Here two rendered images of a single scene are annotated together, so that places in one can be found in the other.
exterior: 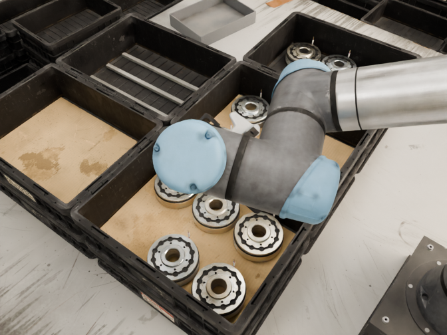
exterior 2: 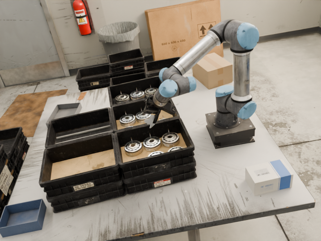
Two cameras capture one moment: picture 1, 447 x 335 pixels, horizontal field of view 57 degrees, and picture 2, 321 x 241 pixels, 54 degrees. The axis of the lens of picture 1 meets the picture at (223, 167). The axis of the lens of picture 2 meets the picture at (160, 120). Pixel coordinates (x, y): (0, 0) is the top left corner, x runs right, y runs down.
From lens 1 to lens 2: 1.18 m
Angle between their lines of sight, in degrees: 35
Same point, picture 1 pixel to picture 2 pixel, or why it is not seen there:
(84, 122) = (74, 161)
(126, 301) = (150, 193)
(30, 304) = (122, 221)
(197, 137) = (169, 81)
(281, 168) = (184, 80)
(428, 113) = (194, 60)
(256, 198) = (184, 88)
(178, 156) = (169, 86)
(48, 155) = not seen: hidden behind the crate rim
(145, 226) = not seen: hidden behind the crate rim
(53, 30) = not seen: outside the picture
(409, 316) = (220, 128)
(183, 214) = (144, 152)
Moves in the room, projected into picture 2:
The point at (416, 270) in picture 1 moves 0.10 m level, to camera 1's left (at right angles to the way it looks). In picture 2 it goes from (212, 120) to (202, 128)
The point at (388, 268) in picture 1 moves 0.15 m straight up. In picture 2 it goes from (205, 132) to (203, 113)
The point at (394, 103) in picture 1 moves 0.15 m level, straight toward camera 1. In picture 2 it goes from (188, 62) to (200, 73)
